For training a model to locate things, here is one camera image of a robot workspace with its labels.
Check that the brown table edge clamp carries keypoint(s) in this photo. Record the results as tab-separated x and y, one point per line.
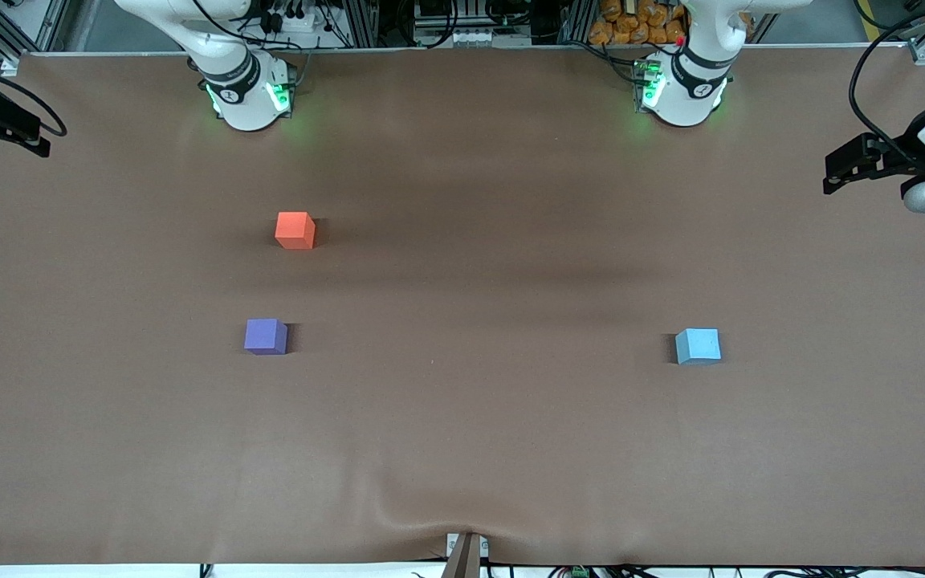
465	558

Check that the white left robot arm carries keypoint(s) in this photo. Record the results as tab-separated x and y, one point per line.
683	100

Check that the brown table cover mat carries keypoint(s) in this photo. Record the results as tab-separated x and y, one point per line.
462	417

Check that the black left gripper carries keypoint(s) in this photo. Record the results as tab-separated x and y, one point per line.
902	157

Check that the orange foam block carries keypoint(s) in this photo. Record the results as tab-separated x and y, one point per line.
295	229

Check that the green terminal connector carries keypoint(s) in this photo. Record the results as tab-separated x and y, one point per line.
579	572

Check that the purple foam block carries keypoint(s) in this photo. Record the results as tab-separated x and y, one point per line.
266	335

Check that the pile of orange bags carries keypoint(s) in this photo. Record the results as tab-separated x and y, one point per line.
635	24

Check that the white power strip with plugs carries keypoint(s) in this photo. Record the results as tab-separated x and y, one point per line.
294	20

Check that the blue foam block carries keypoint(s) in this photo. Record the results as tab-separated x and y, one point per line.
697	345

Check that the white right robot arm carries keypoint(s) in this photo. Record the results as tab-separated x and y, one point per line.
246	108

